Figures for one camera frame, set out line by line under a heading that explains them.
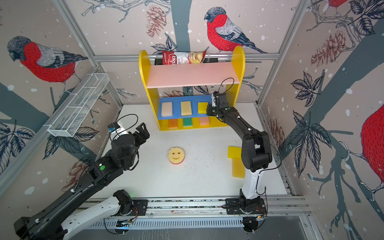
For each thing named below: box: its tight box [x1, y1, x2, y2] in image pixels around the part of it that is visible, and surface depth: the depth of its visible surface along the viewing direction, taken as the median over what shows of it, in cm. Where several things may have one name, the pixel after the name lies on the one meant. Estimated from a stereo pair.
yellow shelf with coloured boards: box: [139, 46, 246, 131], surface depth 96 cm
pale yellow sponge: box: [180, 101, 192, 116], surface depth 100 cm
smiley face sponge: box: [168, 146, 185, 165], surface depth 91 cm
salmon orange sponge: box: [199, 116, 210, 126], surface depth 109 cm
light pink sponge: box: [161, 102, 173, 117], surface depth 97 cm
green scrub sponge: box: [183, 117, 193, 127], surface depth 109 cm
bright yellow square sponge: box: [227, 145, 242, 159], surface depth 97 cm
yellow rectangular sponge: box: [232, 157, 246, 179], surface depth 87 cm
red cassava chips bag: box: [162, 50, 207, 65], surface depth 88 cm
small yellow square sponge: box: [198, 102, 209, 114], surface depth 98 cm
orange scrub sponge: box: [168, 119, 178, 129], surface depth 108 cm
